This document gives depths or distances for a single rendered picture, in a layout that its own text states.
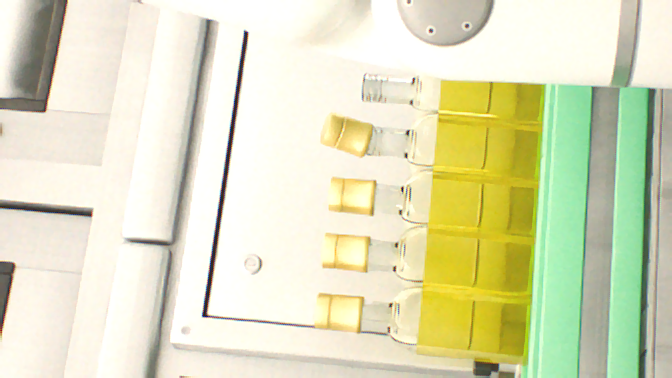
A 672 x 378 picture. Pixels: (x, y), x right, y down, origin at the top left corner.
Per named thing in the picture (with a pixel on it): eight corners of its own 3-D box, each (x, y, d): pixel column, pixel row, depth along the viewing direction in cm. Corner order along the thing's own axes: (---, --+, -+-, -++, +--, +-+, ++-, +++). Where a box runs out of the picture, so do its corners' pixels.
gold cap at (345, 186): (377, 187, 126) (332, 183, 126) (376, 174, 122) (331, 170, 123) (373, 221, 125) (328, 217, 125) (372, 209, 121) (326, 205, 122)
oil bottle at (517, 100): (625, 94, 129) (413, 77, 131) (635, 71, 124) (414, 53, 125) (623, 146, 127) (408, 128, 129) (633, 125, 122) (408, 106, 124)
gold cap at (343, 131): (365, 130, 128) (324, 116, 127) (376, 119, 124) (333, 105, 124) (357, 162, 126) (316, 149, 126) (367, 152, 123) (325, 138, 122)
